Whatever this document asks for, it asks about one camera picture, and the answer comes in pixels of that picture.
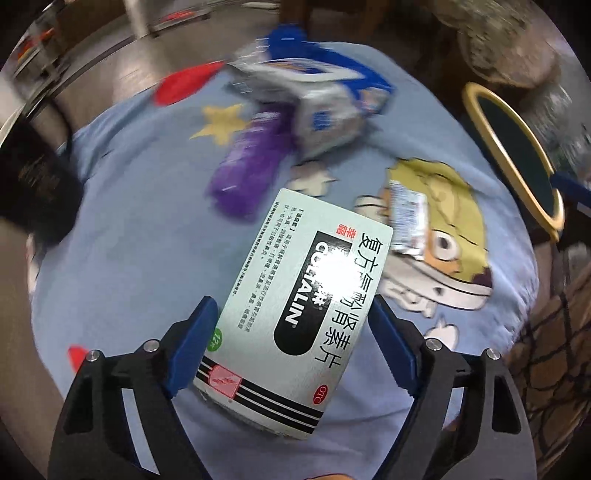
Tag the blue and white package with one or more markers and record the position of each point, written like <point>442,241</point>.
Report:
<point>323,115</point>

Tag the teal bin with yellow rim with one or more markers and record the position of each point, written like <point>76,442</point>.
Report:
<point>517,152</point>

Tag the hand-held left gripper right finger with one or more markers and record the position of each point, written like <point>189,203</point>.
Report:
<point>392,350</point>

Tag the pale green medicine box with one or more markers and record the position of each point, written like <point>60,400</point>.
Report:
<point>295,323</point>

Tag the blue cartoon printed blanket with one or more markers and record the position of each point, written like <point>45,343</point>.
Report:
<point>138,230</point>

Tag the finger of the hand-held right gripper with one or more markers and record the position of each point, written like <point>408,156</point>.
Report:
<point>572,187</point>

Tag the small silver packet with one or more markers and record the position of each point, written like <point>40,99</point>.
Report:
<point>406,217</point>

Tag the purple tube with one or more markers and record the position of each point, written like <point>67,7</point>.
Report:
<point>249,161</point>

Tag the brown checked cloth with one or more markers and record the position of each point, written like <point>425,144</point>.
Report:
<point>549,332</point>

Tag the black bag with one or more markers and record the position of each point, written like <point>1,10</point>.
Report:
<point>32,184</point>

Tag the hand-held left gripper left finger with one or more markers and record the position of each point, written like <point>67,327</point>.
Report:
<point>194,350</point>

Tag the white shelf cart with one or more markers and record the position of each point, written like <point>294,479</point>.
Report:
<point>138,18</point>

